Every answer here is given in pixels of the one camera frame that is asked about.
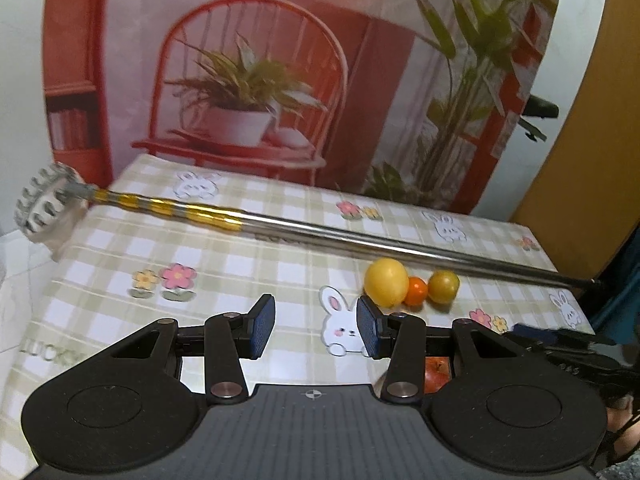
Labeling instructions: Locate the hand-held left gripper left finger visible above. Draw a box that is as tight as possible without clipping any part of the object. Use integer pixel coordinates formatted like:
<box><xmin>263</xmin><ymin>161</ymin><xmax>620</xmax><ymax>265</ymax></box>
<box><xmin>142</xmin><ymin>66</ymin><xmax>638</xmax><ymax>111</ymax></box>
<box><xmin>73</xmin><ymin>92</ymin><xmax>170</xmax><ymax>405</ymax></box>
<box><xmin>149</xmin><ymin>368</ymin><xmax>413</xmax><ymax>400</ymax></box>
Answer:
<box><xmin>100</xmin><ymin>294</ymin><xmax>277</xmax><ymax>406</ymax></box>

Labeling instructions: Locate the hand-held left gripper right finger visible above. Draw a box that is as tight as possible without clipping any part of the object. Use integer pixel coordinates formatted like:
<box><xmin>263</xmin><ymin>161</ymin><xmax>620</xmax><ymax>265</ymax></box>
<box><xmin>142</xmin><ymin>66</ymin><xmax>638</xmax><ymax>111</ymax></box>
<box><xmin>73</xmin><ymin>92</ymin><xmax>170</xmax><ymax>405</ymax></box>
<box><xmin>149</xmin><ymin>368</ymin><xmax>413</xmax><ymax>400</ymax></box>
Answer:
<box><xmin>356</xmin><ymin>295</ymin><xmax>536</xmax><ymax>405</ymax></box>

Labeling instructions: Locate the yellow green round fruit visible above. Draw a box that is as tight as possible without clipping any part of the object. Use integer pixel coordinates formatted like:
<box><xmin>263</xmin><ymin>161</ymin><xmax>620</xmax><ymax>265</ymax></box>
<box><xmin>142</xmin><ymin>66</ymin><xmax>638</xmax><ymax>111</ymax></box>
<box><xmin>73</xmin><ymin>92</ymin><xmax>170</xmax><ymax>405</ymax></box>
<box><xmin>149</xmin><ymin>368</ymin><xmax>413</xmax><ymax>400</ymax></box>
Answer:
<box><xmin>427</xmin><ymin>270</ymin><xmax>461</xmax><ymax>305</ymax></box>

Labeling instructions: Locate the small orange tomato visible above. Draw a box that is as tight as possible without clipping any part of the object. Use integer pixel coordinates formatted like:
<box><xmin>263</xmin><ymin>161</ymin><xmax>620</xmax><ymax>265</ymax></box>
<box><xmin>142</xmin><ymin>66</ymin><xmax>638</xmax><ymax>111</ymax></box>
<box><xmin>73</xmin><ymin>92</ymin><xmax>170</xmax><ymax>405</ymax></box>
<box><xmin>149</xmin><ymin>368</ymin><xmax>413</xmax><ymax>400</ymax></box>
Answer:
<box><xmin>403</xmin><ymin>277</ymin><xmax>429</xmax><ymax>307</ymax></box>

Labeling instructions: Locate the large yellow round fruit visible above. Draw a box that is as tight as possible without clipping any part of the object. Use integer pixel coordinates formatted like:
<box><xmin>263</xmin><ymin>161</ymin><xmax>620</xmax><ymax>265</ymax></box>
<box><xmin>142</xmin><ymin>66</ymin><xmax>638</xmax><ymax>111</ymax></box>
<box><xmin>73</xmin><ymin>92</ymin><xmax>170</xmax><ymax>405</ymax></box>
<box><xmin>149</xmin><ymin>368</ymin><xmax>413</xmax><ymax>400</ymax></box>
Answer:
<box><xmin>364</xmin><ymin>258</ymin><xmax>410</xmax><ymax>309</ymax></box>

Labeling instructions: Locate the steel telescopic pole brush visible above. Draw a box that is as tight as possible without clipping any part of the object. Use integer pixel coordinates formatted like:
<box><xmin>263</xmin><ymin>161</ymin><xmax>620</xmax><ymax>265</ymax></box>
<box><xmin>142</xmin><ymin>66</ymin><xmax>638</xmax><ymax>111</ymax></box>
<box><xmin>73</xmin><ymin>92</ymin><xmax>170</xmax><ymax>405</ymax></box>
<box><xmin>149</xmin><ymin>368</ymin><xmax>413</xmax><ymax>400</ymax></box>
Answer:
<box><xmin>14</xmin><ymin>162</ymin><xmax>604</xmax><ymax>292</ymax></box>

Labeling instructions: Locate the green checked tablecloth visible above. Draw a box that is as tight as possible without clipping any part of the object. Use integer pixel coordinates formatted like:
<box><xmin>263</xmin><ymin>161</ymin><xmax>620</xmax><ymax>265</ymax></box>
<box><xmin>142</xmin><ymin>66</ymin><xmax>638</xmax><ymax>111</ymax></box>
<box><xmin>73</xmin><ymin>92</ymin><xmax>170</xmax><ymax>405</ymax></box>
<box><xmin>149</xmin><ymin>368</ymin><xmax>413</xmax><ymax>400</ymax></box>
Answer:
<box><xmin>0</xmin><ymin>152</ymin><xmax>597</xmax><ymax>480</ymax></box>

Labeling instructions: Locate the wall poster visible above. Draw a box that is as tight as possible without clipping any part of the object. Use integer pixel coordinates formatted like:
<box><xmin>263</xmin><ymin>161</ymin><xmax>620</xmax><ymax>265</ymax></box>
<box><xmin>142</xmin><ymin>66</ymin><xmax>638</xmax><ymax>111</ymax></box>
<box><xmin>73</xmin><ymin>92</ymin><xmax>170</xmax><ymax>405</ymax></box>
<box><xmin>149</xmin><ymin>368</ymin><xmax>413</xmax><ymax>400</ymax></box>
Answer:
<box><xmin>42</xmin><ymin>0</ymin><xmax>569</xmax><ymax>214</ymax></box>

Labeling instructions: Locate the black metal stand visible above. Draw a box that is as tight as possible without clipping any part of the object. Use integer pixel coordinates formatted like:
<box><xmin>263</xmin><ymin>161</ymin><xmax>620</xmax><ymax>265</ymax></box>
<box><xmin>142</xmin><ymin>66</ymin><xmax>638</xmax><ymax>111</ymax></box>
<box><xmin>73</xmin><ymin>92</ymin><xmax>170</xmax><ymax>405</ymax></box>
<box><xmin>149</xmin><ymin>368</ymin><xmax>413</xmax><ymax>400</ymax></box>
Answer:
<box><xmin>520</xmin><ymin>94</ymin><xmax>560</xmax><ymax>144</ymax></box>

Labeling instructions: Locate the orange wooden door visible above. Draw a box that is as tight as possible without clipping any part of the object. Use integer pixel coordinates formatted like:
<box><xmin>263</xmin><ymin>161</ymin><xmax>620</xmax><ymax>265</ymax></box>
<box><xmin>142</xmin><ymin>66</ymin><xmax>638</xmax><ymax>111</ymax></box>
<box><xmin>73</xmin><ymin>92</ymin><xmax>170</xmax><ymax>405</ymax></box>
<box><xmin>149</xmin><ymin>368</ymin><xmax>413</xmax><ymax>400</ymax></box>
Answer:
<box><xmin>510</xmin><ymin>0</ymin><xmax>640</xmax><ymax>281</ymax></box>

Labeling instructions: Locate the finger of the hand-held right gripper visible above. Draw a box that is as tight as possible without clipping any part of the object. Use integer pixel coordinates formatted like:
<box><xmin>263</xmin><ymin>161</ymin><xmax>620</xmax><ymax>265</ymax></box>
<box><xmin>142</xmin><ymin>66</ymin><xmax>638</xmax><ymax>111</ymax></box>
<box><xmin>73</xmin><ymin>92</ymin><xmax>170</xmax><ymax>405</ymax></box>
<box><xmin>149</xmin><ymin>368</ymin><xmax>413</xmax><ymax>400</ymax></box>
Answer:
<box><xmin>501</xmin><ymin>324</ymin><xmax>617</xmax><ymax>349</ymax></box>

